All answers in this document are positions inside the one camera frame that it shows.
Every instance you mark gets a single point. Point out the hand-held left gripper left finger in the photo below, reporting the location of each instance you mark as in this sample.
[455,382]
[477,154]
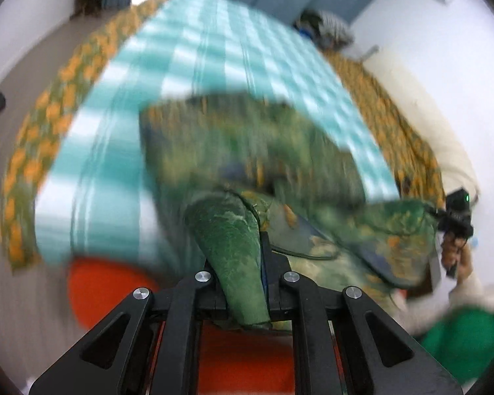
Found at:
[181,296]

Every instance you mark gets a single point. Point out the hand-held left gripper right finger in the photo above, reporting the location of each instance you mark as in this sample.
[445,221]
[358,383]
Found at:
[279,288]

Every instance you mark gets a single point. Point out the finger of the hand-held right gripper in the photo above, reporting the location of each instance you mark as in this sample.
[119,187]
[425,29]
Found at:
[443,223]

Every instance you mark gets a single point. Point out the green patterned padded jacket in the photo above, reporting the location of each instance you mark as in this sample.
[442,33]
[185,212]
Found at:
[251,152]

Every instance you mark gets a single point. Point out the person's right forearm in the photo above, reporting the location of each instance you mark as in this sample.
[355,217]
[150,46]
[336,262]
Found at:
[473,292]

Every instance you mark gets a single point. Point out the dark clothes pile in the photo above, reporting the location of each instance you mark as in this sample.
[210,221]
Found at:
[308,22]

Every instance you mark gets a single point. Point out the person's right hand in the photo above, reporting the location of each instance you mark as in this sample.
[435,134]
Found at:
[452,253]

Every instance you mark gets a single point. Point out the cream padded headboard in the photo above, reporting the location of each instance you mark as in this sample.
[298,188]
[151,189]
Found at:
[456,160]

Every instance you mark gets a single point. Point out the orange floral quilt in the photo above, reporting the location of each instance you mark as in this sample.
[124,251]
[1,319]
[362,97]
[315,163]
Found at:
[395,123]

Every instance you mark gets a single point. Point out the green garment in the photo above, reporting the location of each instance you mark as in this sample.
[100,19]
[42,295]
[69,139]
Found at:
[469,345]

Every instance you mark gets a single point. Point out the grey checked folded blanket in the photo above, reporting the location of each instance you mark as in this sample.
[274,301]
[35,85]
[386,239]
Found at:
[335,26]

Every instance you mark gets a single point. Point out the orange floral bed cover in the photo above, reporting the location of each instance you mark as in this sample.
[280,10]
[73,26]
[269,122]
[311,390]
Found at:
[53,111]

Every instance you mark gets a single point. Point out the teal checked bedsheet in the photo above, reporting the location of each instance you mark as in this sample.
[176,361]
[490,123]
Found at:
[230,41]

